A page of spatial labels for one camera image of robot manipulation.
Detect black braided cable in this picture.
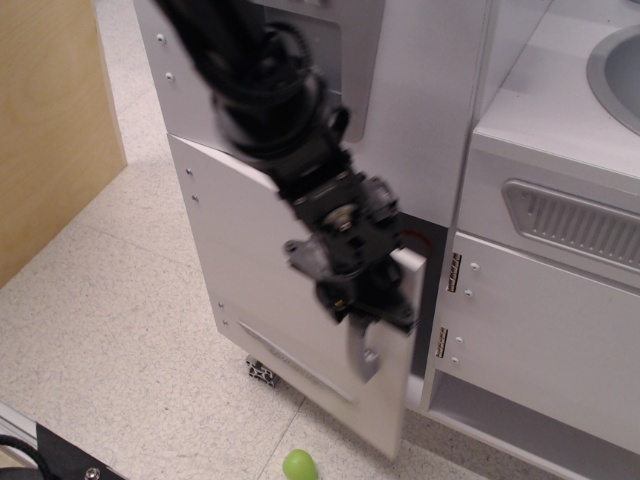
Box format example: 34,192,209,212
0,433,54,480

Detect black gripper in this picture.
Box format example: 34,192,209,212
284,237,418,335

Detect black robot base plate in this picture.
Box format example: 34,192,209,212
36,423,125,480

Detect aluminium profile foot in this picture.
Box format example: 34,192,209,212
245,355,280,388

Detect grey ice dispenser recess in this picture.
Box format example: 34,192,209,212
257,1,385,142

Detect orange toy lid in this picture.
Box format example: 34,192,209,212
402,229,433,257

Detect green toy ball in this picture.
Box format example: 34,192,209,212
282,449,319,480

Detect upper brass hinge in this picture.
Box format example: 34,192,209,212
447,252,462,293

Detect grey vent panel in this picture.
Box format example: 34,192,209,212
501,179,639,272

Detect silver fridge door handle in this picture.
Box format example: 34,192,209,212
347,316,380,384

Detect white toy fridge cabinet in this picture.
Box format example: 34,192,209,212
135,1,492,403

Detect plywood panel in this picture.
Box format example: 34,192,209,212
1,1,126,284

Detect white fridge door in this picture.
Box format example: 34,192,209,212
169,136,415,458

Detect white toy kitchen counter unit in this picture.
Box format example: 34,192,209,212
423,1,639,479

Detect lower brass hinge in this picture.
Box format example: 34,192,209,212
435,327,448,358

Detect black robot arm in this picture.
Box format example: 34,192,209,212
160,1,416,332

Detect brass hinge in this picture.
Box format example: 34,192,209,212
435,327,448,358
447,252,462,293

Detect aluminium extrusion rail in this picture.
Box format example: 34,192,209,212
0,402,38,468

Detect grey toy sink basin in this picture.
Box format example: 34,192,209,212
586,25,639,135

